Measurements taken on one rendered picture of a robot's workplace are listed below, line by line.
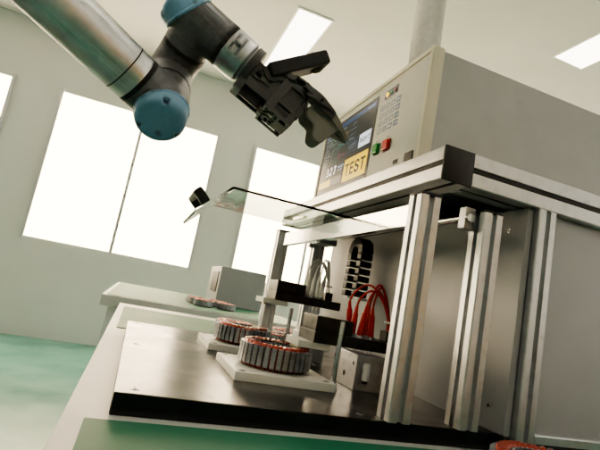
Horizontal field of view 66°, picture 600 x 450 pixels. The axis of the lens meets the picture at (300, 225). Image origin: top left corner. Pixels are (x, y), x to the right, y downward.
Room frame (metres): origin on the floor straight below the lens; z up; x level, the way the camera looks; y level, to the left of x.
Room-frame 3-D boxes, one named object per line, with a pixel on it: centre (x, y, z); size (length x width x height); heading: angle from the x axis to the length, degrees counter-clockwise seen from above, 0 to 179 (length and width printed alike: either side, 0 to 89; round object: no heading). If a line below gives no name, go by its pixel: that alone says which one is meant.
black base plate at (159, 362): (0.85, 0.02, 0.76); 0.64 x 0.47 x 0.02; 18
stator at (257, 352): (0.73, 0.00, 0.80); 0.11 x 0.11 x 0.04
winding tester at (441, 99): (0.93, -0.27, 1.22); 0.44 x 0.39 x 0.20; 18
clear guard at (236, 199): (0.95, 0.07, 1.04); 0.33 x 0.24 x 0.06; 108
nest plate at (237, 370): (0.73, 0.00, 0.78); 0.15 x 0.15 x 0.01; 18
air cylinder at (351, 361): (0.77, -0.14, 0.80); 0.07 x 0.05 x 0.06; 18
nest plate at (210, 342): (0.96, 0.07, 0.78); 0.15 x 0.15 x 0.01; 18
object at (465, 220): (0.90, -0.13, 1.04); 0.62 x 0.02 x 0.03; 18
